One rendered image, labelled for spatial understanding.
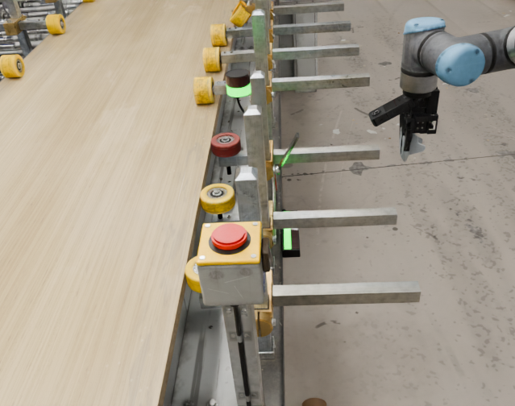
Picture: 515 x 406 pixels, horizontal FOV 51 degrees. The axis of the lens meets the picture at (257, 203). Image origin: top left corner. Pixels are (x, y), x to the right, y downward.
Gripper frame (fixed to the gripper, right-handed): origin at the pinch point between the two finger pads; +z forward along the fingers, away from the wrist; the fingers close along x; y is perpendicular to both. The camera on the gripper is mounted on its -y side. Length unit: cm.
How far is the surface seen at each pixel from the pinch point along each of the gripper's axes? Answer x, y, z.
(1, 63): 52, -130, -14
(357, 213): -25.3, -15.1, -0.7
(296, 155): -1.5, -28.5, -2.8
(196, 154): -6, -55, -7
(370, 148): -0.6, -8.8, -3.4
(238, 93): -7.1, -41.9, -24.3
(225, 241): -81, -38, -40
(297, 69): 225, -23, 65
